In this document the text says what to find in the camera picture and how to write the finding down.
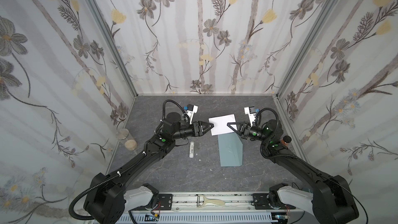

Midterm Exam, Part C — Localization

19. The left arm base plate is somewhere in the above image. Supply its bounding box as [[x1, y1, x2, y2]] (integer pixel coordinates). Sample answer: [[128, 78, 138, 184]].
[[144, 194, 173, 211]]

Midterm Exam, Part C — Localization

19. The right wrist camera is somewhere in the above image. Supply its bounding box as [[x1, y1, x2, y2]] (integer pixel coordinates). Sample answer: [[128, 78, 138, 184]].
[[244, 106, 259, 126]]

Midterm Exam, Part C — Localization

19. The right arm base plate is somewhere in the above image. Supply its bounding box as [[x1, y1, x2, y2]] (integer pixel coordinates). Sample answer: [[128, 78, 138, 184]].
[[251, 193, 296, 210]]

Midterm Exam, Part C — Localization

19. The aluminium mounting rail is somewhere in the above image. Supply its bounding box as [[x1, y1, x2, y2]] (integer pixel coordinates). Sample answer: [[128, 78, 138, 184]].
[[83, 191, 340, 214]]

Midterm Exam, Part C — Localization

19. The white glue stick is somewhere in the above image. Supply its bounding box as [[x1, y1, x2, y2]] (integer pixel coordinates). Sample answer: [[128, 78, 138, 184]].
[[189, 141, 195, 158]]

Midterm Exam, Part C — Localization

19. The cream plastic peeler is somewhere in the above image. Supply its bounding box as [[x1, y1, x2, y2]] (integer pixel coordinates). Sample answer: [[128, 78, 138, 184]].
[[197, 195, 226, 208]]

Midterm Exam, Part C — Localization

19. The amber bottle black cap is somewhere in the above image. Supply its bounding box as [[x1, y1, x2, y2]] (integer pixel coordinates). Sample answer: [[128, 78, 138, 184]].
[[280, 135, 292, 147]]

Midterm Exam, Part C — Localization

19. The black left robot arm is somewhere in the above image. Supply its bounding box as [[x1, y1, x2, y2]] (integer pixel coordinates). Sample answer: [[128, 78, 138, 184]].
[[82, 112, 214, 224]]

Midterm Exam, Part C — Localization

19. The light green envelope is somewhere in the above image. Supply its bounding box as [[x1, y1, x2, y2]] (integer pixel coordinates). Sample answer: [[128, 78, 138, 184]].
[[218, 133, 243, 167]]

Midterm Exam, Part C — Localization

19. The white slotted cable duct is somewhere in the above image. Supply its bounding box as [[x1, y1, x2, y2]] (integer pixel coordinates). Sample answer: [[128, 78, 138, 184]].
[[117, 213, 278, 224]]

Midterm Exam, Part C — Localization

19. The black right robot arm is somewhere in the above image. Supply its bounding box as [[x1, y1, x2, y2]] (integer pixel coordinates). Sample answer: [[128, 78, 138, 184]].
[[227, 119, 359, 224]]

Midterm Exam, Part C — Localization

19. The white floral letter paper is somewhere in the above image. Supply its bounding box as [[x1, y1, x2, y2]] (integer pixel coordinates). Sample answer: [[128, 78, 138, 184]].
[[208, 114, 236, 136]]

